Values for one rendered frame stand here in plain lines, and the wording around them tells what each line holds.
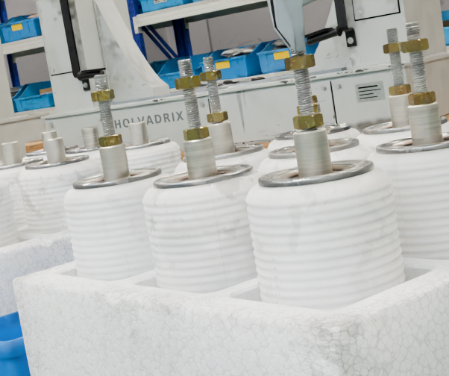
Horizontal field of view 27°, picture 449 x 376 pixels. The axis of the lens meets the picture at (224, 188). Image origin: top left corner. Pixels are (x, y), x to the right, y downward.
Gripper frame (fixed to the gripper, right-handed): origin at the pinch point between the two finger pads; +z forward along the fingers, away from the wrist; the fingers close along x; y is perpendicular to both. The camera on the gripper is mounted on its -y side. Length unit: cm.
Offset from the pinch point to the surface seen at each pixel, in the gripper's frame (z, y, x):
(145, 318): 17.8, -12.3, 4.1
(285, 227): 11.7, -2.2, -3.8
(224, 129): 7.0, -3.7, 24.9
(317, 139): 6.9, 0.9, -1.1
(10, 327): 23.7, -28.1, 33.0
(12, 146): 7, -29, 59
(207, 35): -38, 34, 1012
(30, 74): -22, -148, 863
